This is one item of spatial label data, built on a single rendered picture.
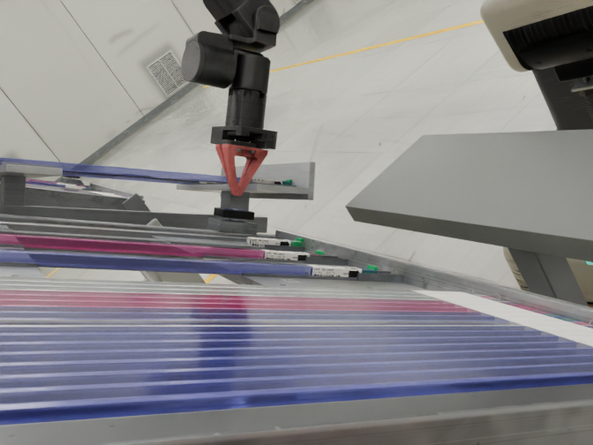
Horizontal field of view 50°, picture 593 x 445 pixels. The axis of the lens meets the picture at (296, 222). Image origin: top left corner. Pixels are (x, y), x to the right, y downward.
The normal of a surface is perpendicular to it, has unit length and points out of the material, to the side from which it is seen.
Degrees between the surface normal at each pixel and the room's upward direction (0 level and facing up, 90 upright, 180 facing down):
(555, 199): 0
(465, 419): 90
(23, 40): 90
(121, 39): 90
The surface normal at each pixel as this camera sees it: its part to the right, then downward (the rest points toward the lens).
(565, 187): -0.51, -0.77
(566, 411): 0.48, 0.11
